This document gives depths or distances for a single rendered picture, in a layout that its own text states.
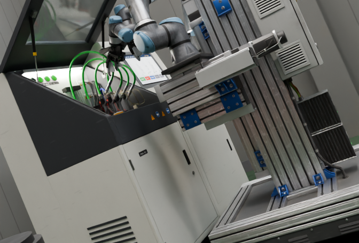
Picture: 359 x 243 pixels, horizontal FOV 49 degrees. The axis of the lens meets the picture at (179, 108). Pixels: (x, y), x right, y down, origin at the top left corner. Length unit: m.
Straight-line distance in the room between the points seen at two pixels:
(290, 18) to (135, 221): 1.29
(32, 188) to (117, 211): 0.62
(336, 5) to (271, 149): 2.33
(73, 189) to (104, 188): 0.22
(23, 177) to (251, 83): 1.48
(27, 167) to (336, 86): 2.80
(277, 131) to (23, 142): 1.48
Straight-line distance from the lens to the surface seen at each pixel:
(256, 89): 2.04
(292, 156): 2.07
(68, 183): 2.37
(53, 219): 2.55
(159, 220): 2.17
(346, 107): 4.01
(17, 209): 4.13
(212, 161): 2.87
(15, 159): 2.63
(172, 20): 1.98
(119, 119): 2.15
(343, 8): 4.14
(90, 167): 2.23
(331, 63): 3.98
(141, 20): 1.94
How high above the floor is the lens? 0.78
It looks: 2 degrees up
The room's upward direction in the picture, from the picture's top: 23 degrees counter-clockwise
